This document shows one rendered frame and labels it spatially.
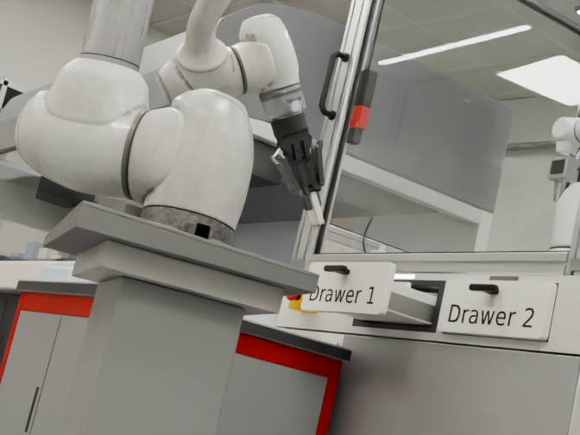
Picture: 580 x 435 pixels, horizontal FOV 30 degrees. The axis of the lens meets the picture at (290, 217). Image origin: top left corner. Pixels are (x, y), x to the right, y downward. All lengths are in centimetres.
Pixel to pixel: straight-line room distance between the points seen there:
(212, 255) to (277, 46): 74
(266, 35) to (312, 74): 109
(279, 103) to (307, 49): 109
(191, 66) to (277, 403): 75
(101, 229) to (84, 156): 25
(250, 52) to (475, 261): 63
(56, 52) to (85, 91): 492
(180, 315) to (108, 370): 13
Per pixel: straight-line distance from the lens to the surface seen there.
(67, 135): 177
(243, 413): 234
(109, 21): 182
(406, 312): 226
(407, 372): 233
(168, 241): 156
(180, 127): 173
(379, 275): 223
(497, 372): 214
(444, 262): 233
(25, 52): 661
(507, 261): 219
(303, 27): 330
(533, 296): 209
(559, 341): 204
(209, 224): 168
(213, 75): 215
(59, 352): 242
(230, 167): 171
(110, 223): 154
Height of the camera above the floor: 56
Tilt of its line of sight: 11 degrees up
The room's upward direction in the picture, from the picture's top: 13 degrees clockwise
